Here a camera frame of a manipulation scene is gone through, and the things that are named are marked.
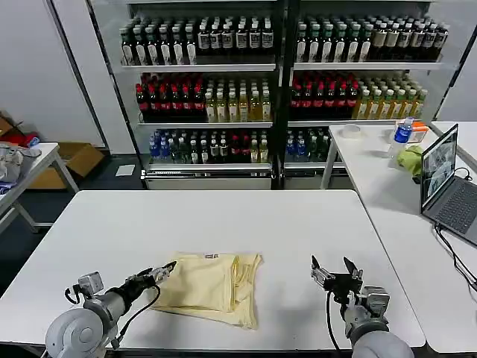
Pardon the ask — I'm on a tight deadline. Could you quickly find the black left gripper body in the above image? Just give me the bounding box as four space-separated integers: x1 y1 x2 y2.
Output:
117 276 162 305

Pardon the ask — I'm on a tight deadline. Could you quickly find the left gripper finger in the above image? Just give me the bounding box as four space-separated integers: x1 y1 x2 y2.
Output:
151 260 178 286
125 266 154 283

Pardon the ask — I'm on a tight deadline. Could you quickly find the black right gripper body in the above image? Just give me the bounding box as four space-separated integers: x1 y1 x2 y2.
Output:
322 271 364 304

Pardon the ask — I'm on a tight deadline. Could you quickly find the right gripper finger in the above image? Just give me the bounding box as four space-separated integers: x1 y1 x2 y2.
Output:
310 254 335 290
342 256 364 281

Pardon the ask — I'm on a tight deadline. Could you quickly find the cream yellow shirt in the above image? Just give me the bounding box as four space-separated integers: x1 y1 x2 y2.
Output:
148 251 264 331

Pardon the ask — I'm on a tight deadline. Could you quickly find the large white work table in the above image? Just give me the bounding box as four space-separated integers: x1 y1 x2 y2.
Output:
0 189 426 354

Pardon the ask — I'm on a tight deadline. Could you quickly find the white table with laptop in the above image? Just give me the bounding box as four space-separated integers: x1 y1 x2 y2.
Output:
320 124 477 354

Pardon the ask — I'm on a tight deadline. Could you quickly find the green crumpled cloth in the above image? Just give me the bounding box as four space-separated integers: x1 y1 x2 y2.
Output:
396 145 424 177

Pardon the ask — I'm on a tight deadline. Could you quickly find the grey open laptop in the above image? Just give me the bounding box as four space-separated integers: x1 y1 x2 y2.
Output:
420 124 477 247

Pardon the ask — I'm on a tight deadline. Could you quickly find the brown cardboard box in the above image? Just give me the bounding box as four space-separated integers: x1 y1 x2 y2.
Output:
28 142 106 191

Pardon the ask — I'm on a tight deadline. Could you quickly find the white tape roll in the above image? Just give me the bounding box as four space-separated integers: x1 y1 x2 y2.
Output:
341 124 363 140

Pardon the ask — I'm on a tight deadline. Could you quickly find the clear blue-label water bottle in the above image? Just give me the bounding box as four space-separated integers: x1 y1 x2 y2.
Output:
387 117 414 169

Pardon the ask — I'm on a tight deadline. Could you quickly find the orange and white box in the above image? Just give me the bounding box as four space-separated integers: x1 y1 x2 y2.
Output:
408 121 432 145

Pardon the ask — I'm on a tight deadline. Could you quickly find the small white side table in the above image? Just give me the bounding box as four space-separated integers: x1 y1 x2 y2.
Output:
0 142 80 234

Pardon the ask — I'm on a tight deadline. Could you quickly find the pale crumpled plastic bag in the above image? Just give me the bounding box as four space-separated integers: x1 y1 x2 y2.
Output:
0 145 25 184

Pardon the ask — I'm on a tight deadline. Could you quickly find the red cloth bundle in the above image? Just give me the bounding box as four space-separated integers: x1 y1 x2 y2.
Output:
13 132 41 148

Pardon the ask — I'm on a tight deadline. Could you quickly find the shelf unit with bottles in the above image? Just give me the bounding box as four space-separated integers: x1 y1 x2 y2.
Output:
87 0 286 191
281 0 477 187

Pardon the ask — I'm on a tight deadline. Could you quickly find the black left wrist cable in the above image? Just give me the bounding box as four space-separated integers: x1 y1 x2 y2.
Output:
110 284 162 350

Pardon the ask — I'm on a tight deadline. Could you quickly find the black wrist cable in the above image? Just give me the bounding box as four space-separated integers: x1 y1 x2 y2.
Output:
110 284 162 350
325 290 343 352

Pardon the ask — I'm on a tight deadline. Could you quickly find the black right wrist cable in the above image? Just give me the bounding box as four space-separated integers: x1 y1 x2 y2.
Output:
325 290 343 352

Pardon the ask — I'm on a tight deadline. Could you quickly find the black laptop cable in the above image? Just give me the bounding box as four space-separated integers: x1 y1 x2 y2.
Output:
433 222 477 292

